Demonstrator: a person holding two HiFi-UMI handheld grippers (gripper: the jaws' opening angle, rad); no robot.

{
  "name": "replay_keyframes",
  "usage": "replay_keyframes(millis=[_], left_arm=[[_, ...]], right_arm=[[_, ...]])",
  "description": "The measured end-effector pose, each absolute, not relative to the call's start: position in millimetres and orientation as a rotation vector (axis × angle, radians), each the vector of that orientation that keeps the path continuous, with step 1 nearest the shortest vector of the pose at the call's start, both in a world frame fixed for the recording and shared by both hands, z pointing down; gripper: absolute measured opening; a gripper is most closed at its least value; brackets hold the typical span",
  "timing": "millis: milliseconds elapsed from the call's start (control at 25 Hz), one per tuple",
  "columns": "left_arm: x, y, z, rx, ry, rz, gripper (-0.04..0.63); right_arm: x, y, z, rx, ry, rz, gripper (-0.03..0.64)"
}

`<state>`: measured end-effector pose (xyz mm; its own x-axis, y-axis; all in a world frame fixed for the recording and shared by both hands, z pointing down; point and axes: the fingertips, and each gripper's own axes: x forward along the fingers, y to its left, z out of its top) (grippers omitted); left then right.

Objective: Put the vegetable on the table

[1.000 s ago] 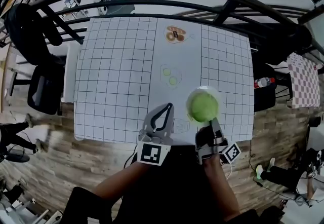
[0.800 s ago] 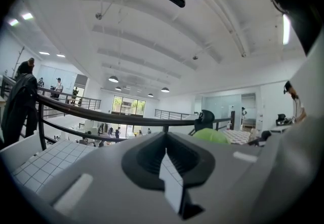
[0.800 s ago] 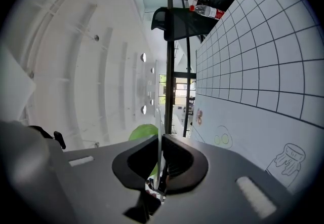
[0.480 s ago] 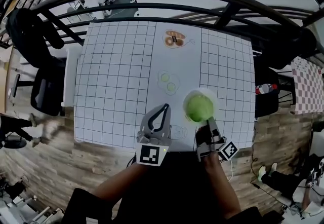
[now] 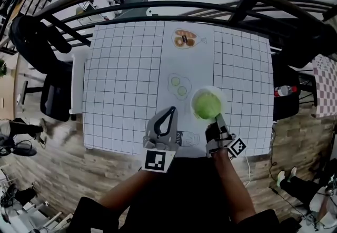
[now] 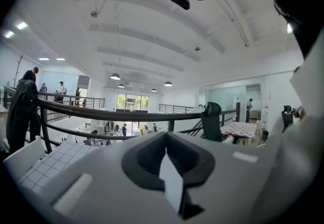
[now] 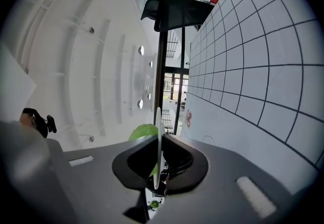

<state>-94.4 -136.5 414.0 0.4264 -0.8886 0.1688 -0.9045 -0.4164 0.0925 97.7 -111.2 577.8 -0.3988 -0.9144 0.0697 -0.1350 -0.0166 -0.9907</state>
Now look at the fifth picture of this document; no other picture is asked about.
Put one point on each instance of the person's right forearm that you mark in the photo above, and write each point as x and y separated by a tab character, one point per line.
234	187

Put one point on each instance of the wooden cabinet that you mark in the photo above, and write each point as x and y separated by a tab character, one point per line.
8	95

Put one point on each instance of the white bowl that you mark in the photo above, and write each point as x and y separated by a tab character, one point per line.
223	97

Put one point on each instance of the purple checked table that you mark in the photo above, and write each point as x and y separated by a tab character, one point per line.
326	87

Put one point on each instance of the plastic bottle with red label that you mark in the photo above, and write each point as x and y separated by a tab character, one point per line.
284	91

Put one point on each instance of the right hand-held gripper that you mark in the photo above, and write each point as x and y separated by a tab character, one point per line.
237	147

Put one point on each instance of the person's left forearm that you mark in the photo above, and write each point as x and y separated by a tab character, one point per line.
126	192

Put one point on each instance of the green plant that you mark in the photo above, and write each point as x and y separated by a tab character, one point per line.
2	68

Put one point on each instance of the grid-patterned white tablecloth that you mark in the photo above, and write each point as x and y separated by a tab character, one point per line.
118	81

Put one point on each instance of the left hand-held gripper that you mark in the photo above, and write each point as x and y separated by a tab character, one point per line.
156	159

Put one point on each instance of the person's black clothing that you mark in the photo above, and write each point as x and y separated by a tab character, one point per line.
189	195

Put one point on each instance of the white metal frame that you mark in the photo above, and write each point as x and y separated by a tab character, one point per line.
39	218

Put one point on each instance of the black office chair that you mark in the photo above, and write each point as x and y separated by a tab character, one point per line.
55	97
285	108

